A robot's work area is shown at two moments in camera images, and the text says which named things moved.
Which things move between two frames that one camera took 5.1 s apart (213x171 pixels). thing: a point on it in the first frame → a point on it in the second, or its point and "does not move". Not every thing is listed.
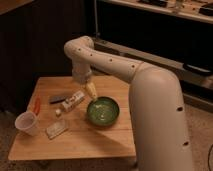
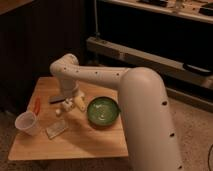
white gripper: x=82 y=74 → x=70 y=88
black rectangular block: x=56 y=99 does not move
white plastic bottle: x=72 y=100 does not move
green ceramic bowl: x=103 y=111 does not move
